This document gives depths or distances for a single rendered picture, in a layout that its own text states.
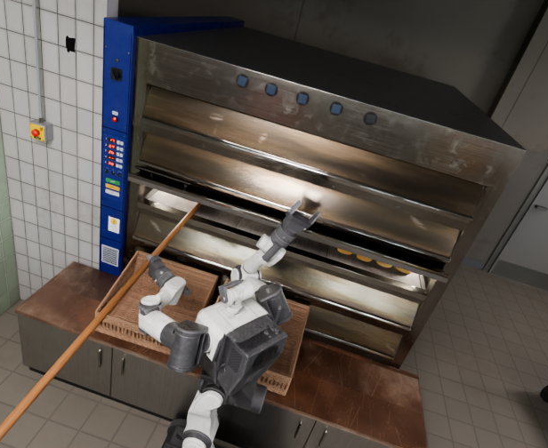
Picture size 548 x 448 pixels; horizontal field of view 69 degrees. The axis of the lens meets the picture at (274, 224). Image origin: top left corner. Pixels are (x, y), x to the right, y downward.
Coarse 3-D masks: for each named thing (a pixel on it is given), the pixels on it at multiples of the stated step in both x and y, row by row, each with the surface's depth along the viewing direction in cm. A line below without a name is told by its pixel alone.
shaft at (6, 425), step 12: (180, 228) 226; (168, 240) 213; (156, 252) 202; (144, 264) 192; (132, 276) 183; (108, 312) 164; (96, 324) 157; (84, 336) 150; (72, 348) 145; (60, 360) 140; (48, 372) 135; (36, 384) 131; (36, 396) 129; (24, 408) 124; (12, 420) 120; (0, 432) 116
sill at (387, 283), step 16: (144, 208) 245; (160, 208) 243; (192, 224) 242; (208, 224) 240; (240, 240) 240; (256, 240) 238; (288, 256) 238; (304, 256) 236; (320, 256) 239; (352, 272) 234; (368, 272) 237; (400, 288) 231; (416, 288) 234
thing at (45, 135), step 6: (36, 120) 230; (30, 126) 227; (36, 126) 226; (42, 126) 226; (48, 126) 228; (30, 132) 229; (42, 132) 227; (48, 132) 230; (36, 138) 230; (42, 138) 229; (48, 138) 231
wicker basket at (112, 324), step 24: (168, 264) 256; (120, 288) 246; (144, 288) 261; (192, 288) 257; (96, 312) 222; (120, 312) 244; (168, 312) 253; (192, 312) 258; (120, 336) 227; (144, 336) 233
